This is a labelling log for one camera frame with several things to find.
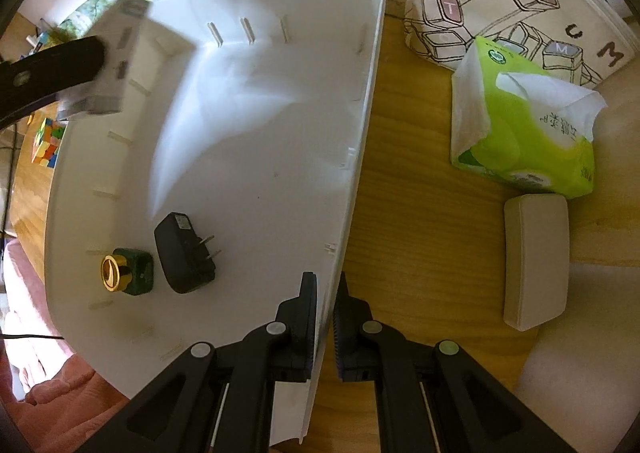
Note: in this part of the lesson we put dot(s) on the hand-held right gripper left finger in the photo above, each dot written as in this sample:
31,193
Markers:
306,328

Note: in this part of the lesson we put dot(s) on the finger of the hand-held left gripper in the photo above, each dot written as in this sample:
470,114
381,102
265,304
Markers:
30,78

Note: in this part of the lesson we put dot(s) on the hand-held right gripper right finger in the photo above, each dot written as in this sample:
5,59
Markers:
344,333

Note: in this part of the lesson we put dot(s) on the colourful puzzle cube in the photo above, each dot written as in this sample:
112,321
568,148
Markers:
47,143

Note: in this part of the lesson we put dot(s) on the white compact camera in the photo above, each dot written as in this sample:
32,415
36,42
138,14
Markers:
117,68

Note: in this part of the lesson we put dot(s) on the black plug adapter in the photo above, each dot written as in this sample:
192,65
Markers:
180,253

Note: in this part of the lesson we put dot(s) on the green bottle with gold cap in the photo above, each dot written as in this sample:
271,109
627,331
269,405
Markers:
130,273

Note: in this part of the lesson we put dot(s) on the white plastic storage bin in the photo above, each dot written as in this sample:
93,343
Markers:
250,133

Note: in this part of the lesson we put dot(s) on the white glasses case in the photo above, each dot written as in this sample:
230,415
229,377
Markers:
536,258

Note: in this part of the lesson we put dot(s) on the person's pink clothing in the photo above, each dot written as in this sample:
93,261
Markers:
55,398

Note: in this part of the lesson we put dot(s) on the green tissue pack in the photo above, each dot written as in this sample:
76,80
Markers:
525,133

